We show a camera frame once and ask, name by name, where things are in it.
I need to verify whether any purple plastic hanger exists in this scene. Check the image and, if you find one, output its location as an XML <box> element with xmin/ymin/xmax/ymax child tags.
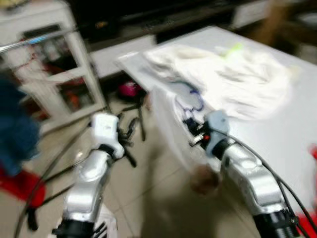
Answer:
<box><xmin>173</xmin><ymin>89</ymin><xmax>205</xmax><ymax>124</ymax></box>

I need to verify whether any pink round object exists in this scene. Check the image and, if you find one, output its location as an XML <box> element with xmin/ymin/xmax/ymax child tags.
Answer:
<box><xmin>118</xmin><ymin>82</ymin><xmax>142</xmax><ymax>102</ymax></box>

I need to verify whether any brown fluffy item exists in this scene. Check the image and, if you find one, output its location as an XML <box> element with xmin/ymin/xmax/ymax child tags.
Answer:
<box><xmin>191</xmin><ymin>165</ymin><xmax>221</xmax><ymax>195</ymax></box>

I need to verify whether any white low box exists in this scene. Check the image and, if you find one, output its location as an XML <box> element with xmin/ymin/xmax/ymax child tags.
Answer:
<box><xmin>89</xmin><ymin>35</ymin><xmax>157</xmax><ymax>77</ymax></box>

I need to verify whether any white glass-door cabinet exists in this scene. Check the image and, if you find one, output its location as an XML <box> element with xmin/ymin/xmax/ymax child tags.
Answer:
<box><xmin>0</xmin><ymin>2</ymin><xmax>107</xmax><ymax>134</ymax></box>

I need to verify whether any green plastic item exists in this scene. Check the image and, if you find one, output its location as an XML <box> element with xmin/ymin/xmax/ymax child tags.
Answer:
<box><xmin>222</xmin><ymin>43</ymin><xmax>244</xmax><ymax>58</ymax></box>

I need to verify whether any white shirt black print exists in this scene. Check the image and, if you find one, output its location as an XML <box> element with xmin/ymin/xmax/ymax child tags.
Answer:
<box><xmin>94</xmin><ymin>206</ymin><xmax>119</xmax><ymax>238</ymax></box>

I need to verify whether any red garment white collar trim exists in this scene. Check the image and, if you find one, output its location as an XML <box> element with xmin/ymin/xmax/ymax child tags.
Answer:
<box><xmin>0</xmin><ymin>166</ymin><xmax>46</xmax><ymax>203</ymax></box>

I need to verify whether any black tv stand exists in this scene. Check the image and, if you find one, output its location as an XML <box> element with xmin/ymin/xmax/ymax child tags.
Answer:
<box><xmin>67</xmin><ymin>0</ymin><xmax>278</xmax><ymax>48</ymax></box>

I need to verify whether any brown wooden chair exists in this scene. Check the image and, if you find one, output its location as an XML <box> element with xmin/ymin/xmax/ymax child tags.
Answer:
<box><xmin>255</xmin><ymin>0</ymin><xmax>298</xmax><ymax>45</ymax></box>

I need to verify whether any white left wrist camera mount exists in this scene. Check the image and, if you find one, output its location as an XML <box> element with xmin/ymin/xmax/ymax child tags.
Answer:
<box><xmin>92</xmin><ymin>113</ymin><xmax>124</xmax><ymax>158</ymax></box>

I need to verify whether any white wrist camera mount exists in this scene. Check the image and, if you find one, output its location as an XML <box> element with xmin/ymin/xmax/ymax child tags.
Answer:
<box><xmin>204</xmin><ymin>110</ymin><xmax>232</xmax><ymax>157</ymax></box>
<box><xmin>92</xmin><ymin>113</ymin><xmax>124</xmax><ymax>158</ymax></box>

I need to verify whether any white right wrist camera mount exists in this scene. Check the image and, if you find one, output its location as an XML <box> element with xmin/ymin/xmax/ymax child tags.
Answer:
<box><xmin>204</xmin><ymin>110</ymin><xmax>232</xmax><ymax>157</ymax></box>

